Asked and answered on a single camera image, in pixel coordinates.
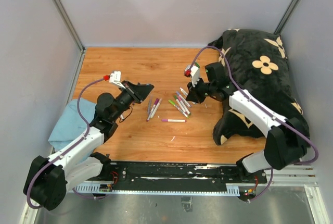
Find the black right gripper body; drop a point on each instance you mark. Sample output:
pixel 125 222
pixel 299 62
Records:
pixel 205 87

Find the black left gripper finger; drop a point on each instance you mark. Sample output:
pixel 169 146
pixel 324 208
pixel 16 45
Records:
pixel 141 91
pixel 131 85

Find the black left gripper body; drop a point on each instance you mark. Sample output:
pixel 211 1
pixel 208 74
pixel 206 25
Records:
pixel 126 98

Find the lavender cap marker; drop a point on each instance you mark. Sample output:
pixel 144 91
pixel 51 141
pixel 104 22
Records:
pixel 183 99

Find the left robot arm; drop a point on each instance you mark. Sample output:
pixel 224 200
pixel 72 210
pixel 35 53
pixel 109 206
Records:
pixel 50 178

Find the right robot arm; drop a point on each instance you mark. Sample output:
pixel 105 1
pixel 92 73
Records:
pixel 285 141

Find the beige cap marker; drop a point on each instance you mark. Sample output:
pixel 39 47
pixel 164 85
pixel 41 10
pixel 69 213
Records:
pixel 156 107

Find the light green cap marker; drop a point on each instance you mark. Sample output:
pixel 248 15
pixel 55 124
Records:
pixel 178 108

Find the pink cap lying marker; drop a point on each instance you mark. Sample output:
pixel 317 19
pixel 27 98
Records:
pixel 174 120

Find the black floral pillow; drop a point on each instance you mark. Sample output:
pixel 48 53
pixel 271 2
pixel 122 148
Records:
pixel 258 63

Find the light blue cloth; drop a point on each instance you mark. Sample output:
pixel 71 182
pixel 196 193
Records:
pixel 70 125

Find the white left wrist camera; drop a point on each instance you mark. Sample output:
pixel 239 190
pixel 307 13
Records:
pixel 115 79

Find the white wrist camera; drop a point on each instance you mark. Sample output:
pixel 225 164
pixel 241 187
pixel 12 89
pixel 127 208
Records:
pixel 115 79
pixel 193 73

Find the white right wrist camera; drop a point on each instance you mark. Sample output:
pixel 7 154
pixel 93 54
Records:
pixel 193 73

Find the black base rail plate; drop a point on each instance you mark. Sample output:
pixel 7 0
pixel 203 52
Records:
pixel 176 177

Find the aluminium frame rails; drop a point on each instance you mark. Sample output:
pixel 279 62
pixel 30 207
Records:
pixel 290 195

